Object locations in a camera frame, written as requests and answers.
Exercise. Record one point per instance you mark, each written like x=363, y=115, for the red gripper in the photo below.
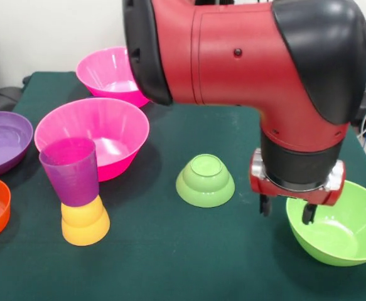
x=295, y=194

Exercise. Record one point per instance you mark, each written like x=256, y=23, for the purple plastic cup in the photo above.
x=73, y=178

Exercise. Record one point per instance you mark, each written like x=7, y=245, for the yellow plastic cup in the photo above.
x=83, y=225

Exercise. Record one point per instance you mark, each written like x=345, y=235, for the large lime green bowl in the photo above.
x=352, y=238

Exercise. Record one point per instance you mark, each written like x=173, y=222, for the small lime green bowl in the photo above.
x=205, y=188

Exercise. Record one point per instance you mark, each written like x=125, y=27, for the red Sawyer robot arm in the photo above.
x=233, y=56

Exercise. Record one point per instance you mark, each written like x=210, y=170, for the magenta plastic bowl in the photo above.
x=107, y=72
x=116, y=131

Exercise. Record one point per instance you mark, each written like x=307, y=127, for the purple plastic bowl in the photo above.
x=0, y=141

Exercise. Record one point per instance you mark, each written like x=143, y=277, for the dark green tablecloth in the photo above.
x=170, y=251

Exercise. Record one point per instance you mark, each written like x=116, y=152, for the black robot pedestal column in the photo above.
x=214, y=1

